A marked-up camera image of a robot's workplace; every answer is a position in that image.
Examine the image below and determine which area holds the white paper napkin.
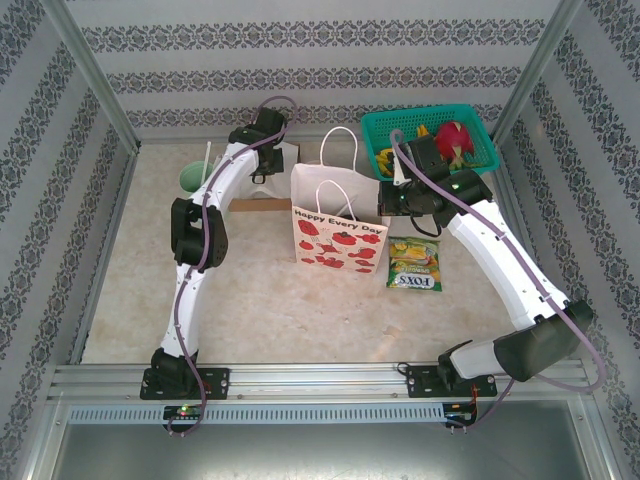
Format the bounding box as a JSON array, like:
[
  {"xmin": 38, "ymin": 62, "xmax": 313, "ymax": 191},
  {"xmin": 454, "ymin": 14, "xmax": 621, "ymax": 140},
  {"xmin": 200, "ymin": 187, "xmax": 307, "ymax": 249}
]
[{"xmin": 238, "ymin": 162, "xmax": 294, "ymax": 201}]

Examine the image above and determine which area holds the green yellow candy bag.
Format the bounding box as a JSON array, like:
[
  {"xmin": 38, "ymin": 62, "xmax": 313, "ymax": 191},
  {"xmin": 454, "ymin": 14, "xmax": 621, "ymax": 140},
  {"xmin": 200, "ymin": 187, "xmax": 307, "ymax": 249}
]
[{"xmin": 385, "ymin": 235, "xmax": 442, "ymax": 291}]

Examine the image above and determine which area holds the white red paper gift bag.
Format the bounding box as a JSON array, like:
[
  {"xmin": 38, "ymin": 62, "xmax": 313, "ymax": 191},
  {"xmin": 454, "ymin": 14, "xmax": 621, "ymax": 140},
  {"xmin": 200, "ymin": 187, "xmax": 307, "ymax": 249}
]
[{"xmin": 290, "ymin": 126, "xmax": 390, "ymax": 275}]

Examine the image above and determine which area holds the yellow toy banana bunch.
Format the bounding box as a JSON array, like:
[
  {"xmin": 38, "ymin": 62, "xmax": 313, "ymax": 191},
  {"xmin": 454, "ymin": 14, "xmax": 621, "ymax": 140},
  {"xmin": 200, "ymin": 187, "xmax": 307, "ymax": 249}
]
[{"xmin": 372, "ymin": 124, "xmax": 434, "ymax": 179}]

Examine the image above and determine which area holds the brown cardboard napkin box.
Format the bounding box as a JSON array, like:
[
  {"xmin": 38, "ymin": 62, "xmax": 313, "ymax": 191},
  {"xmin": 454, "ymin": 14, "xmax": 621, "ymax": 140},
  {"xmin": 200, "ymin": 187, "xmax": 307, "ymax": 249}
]
[{"xmin": 228, "ymin": 142, "xmax": 301, "ymax": 214}]

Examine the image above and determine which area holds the red toy dragon fruit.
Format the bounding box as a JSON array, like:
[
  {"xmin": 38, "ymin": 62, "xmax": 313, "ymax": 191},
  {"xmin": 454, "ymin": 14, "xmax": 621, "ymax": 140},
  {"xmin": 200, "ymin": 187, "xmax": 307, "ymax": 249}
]
[{"xmin": 433, "ymin": 121, "xmax": 476, "ymax": 169}]

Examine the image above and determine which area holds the teal plastic basket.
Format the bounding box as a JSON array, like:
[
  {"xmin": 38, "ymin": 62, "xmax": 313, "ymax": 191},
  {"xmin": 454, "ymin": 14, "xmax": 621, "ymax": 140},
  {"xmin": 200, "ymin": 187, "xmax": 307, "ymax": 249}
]
[{"xmin": 360, "ymin": 103, "xmax": 499, "ymax": 181}]

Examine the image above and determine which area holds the green straw holder cup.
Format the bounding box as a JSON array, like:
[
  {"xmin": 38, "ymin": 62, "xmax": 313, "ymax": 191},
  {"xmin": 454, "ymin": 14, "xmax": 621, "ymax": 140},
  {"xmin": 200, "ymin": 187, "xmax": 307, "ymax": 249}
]
[{"xmin": 179, "ymin": 159, "xmax": 214, "ymax": 194}]

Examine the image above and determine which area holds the right controller board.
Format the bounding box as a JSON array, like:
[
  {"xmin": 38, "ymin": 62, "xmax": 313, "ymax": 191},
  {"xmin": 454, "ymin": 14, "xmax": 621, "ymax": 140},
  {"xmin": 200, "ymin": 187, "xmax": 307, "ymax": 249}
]
[{"xmin": 444, "ymin": 402, "xmax": 479, "ymax": 426}]

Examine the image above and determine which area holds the controller board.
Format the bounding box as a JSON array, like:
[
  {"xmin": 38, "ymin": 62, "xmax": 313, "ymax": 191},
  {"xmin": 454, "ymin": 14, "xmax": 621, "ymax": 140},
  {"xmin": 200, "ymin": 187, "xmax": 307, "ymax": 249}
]
[
  {"xmin": 444, "ymin": 402, "xmax": 479, "ymax": 426},
  {"xmin": 163, "ymin": 404, "xmax": 205, "ymax": 421}
]

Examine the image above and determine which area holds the left controller board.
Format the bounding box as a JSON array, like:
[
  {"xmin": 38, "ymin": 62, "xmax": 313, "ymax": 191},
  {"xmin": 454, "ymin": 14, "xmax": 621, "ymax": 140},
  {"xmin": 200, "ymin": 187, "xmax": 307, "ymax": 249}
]
[{"xmin": 163, "ymin": 404, "xmax": 205, "ymax": 421}]

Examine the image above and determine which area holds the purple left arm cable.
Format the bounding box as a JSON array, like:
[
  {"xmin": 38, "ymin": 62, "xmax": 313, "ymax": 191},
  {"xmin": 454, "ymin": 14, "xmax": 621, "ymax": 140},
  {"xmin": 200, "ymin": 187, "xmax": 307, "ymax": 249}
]
[{"xmin": 167, "ymin": 94, "xmax": 300, "ymax": 440}]

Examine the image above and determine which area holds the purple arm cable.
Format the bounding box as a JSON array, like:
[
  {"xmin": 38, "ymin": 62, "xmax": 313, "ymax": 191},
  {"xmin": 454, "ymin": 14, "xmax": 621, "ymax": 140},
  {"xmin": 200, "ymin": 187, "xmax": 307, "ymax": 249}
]
[
  {"xmin": 389, "ymin": 128, "xmax": 606, "ymax": 436},
  {"xmin": 167, "ymin": 94, "xmax": 300, "ymax": 440}
]

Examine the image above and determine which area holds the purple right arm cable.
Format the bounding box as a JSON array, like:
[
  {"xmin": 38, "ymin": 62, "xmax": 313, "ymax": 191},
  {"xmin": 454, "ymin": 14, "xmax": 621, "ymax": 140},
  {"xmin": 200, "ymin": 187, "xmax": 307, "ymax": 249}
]
[{"xmin": 389, "ymin": 128, "xmax": 606, "ymax": 436}]

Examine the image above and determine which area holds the aluminium frame post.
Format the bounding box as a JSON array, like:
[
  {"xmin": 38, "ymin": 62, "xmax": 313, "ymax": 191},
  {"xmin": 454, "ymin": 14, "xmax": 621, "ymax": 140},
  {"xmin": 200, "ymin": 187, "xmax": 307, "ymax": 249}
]
[
  {"xmin": 42, "ymin": 0, "xmax": 141, "ymax": 151},
  {"xmin": 489, "ymin": 0, "xmax": 586, "ymax": 146}
]

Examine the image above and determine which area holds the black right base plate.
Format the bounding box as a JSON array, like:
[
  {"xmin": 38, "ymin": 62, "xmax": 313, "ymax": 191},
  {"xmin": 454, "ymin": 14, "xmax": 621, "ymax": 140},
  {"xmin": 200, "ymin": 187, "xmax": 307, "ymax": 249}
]
[{"xmin": 403, "ymin": 364, "xmax": 499, "ymax": 400}]

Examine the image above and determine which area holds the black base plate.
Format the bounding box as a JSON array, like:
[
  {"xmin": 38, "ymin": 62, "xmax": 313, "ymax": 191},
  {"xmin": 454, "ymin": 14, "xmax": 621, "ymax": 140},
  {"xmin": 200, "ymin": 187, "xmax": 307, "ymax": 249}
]
[
  {"xmin": 139, "ymin": 367, "xmax": 232, "ymax": 401},
  {"xmin": 403, "ymin": 364, "xmax": 499, "ymax": 400}
]

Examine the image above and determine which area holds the aluminium mounting rail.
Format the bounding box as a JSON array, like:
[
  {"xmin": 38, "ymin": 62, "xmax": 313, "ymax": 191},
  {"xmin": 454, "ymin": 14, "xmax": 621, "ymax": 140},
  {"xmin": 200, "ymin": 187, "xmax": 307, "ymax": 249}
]
[{"xmin": 47, "ymin": 362, "xmax": 594, "ymax": 402}]

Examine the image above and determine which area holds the grey slotted cable duct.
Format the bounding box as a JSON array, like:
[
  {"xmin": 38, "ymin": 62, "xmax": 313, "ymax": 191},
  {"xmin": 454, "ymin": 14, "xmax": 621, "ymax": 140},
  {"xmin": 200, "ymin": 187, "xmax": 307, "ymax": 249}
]
[{"xmin": 67, "ymin": 402, "xmax": 447, "ymax": 426}]

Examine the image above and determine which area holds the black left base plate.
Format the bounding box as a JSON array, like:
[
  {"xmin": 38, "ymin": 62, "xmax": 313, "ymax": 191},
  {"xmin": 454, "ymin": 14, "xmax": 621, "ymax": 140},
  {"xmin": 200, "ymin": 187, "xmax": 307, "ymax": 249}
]
[{"xmin": 139, "ymin": 367, "xmax": 232, "ymax": 401}]

